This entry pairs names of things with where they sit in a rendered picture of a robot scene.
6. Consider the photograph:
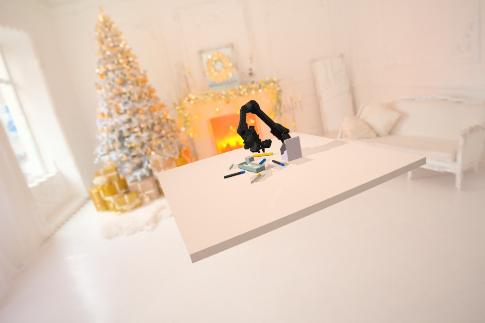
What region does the grey keyboard with keys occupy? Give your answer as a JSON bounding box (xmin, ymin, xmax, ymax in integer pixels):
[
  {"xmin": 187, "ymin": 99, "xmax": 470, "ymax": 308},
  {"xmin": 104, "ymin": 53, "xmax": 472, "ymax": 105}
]
[{"xmin": 238, "ymin": 161, "xmax": 265, "ymax": 173}]

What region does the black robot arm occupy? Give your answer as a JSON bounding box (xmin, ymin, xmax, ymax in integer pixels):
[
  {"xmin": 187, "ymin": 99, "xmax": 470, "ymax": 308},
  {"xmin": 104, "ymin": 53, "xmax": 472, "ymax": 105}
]
[{"xmin": 237, "ymin": 100, "xmax": 291, "ymax": 153}]

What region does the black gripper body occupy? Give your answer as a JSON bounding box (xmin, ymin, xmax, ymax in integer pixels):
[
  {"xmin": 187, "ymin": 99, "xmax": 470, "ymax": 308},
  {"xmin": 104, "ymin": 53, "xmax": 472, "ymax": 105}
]
[{"xmin": 244, "ymin": 134, "xmax": 272, "ymax": 149}]

